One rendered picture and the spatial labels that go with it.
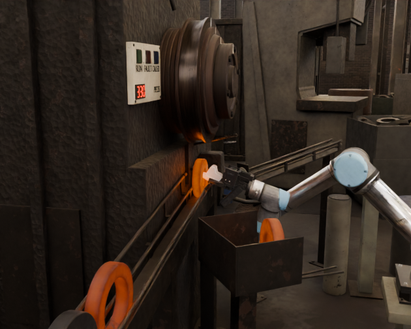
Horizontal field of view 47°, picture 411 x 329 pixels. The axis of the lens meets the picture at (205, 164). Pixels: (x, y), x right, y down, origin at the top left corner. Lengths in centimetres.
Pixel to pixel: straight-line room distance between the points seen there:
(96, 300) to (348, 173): 102
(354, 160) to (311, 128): 275
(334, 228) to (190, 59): 127
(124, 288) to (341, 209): 155
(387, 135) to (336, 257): 150
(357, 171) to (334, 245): 89
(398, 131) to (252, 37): 162
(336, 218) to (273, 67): 232
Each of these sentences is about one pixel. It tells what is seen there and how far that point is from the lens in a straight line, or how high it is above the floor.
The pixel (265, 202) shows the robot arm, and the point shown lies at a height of 66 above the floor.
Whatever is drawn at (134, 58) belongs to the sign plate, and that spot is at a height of 119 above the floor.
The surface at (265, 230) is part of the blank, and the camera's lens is 137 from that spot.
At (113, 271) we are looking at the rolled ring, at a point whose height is 74.
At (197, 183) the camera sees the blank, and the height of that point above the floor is 73.
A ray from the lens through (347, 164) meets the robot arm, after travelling 171.
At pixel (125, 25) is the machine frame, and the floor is 128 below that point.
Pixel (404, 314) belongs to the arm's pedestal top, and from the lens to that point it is 191.
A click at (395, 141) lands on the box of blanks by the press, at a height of 62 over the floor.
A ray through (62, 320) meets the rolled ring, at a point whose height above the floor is 73.
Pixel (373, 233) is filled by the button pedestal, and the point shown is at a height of 34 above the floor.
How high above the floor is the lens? 117
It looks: 12 degrees down
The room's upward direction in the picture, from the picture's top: straight up
